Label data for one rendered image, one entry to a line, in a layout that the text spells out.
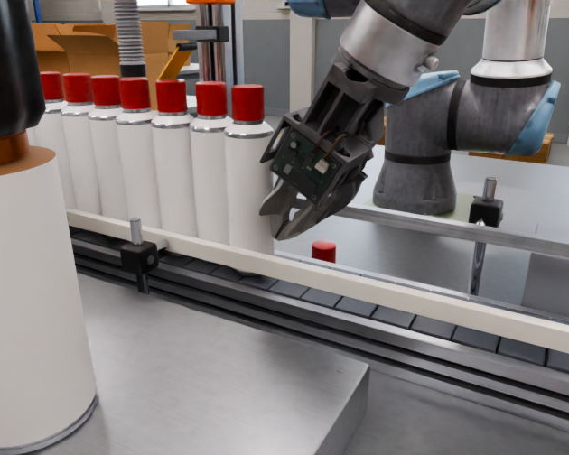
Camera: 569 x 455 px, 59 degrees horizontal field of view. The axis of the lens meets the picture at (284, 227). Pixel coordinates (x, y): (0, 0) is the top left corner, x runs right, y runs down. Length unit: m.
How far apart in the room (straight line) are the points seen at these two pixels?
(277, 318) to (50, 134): 0.39
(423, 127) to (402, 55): 0.46
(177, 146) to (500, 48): 0.50
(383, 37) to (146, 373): 0.32
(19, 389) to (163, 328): 0.16
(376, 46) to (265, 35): 6.48
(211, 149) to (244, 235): 0.10
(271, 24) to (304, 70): 0.76
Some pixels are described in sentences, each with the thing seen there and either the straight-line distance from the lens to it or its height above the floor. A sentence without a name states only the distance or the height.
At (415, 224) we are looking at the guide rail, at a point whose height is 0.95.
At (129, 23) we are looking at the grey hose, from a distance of 0.76.
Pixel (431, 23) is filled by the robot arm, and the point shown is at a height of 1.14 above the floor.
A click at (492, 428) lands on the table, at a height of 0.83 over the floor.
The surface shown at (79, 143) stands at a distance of 0.70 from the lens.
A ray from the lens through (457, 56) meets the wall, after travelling 6.01.
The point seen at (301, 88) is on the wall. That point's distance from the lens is 6.57.
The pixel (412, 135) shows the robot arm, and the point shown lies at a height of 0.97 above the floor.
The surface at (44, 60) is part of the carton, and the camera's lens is 2.76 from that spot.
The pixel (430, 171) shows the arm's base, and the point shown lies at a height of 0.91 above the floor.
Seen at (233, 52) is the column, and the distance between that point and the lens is 0.72.
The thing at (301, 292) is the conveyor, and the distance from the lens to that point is 0.54.
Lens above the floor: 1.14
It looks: 22 degrees down
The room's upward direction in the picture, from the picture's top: straight up
